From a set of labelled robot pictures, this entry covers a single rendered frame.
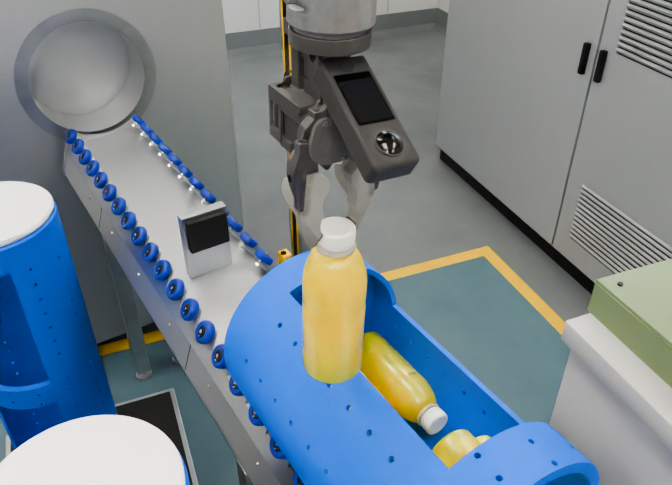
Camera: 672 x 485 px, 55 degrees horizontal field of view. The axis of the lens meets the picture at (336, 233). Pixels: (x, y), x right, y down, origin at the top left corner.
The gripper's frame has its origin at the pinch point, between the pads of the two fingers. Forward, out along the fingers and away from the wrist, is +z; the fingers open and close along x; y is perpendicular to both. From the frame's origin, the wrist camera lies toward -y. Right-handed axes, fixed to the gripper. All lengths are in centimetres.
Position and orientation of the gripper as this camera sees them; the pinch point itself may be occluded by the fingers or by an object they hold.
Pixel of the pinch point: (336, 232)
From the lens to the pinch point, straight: 64.9
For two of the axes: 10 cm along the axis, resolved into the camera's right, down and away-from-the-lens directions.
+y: -5.3, -5.0, 6.9
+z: -0.3, 8.2, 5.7
